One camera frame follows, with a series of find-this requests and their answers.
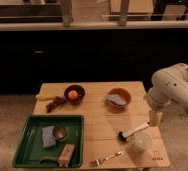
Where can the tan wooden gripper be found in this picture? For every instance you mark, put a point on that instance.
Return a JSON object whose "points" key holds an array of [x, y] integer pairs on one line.
{"points": [[155, 118]]}

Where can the grey towel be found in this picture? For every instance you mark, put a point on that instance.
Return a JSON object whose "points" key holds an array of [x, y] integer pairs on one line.
{"points": [[116, 99]]}

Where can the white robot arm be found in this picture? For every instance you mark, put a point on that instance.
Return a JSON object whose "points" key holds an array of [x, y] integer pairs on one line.
{"points": [[170, 83]]}

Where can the white round lidded cup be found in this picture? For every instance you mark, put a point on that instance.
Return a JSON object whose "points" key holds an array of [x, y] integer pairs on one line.
{"points": [[141, 142]]}

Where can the orange-red bowl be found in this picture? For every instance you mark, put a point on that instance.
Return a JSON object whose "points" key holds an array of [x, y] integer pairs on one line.
{"points": [[123, 93]]}

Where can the silver fork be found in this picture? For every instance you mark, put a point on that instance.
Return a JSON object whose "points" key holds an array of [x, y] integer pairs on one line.
{"points": [[100, 161]]}

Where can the orange fruit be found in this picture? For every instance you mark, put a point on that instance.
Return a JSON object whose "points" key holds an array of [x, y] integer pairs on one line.
{"points": [[72, 95]]}

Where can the dark brown bowl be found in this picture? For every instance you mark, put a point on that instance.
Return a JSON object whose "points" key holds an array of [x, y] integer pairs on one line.
{"points": [[79, 89]]}

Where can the small metal cup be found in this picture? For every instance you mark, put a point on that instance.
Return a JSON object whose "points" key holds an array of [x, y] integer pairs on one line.
{"points": [[60, 132]]}

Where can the wooden block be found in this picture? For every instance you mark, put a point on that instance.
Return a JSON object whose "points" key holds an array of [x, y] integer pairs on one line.
{"points": [[66, 154]]}

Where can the grey sponge block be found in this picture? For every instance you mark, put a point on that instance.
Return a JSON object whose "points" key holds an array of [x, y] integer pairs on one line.
{"points": [[47, 137]]}

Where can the yellow banana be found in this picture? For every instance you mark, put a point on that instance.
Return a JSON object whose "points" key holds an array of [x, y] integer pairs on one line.
{"points": [[44, 98]]}

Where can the green curved vegetable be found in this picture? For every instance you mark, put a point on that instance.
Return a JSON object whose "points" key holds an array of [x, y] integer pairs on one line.
{"points": [[51, 159]]}

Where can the green plastic tray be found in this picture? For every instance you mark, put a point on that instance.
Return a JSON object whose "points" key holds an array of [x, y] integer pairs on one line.
{"points": [[37, 142]]}

